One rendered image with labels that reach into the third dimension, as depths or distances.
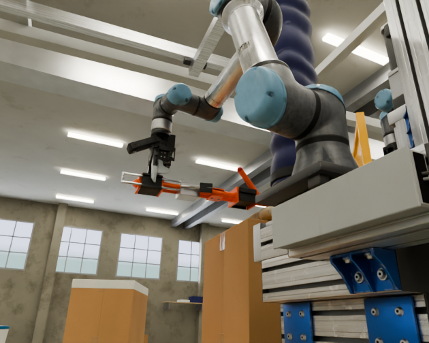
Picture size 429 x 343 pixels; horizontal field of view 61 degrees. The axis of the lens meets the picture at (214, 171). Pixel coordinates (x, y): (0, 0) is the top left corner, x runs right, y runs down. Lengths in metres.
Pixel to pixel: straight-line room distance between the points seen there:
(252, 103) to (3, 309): 13.35
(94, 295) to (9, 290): 11.37
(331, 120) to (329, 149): 0.07
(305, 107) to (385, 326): 0.42
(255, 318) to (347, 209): 0.67
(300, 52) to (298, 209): 1.24
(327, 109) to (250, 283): 0.55
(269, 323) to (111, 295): 1.57
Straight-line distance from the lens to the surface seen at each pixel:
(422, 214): 0.45
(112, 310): 2.53
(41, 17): 3.58
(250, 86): 0.76
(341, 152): 0.78
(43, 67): 5.11
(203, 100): 1.32
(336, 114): 0.83
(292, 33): 1.78
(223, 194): 1.30
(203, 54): 3.35
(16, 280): 13.89
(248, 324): 1.10
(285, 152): 1.46
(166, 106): 1.31
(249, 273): 1.10
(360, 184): 0.47
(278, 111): 0.73
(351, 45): 3.84
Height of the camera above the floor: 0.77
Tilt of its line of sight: 23 degrees up
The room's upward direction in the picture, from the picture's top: 1 degrees clockwise
